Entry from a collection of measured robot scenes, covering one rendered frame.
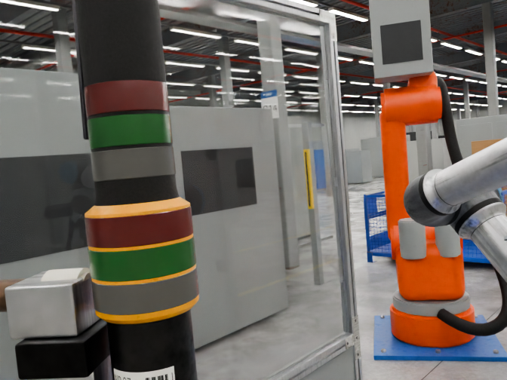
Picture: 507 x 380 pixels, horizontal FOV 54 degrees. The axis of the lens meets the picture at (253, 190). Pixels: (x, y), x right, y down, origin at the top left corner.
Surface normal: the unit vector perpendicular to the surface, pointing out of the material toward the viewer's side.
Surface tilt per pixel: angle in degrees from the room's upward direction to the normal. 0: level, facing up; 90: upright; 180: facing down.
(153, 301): 90
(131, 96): 90
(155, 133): 90
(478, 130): 90
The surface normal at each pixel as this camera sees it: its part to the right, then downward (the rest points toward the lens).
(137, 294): 0.07, 0.05
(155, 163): 0.66, -0.01
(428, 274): -0.24, 0.08
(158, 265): 0.45, 0.01
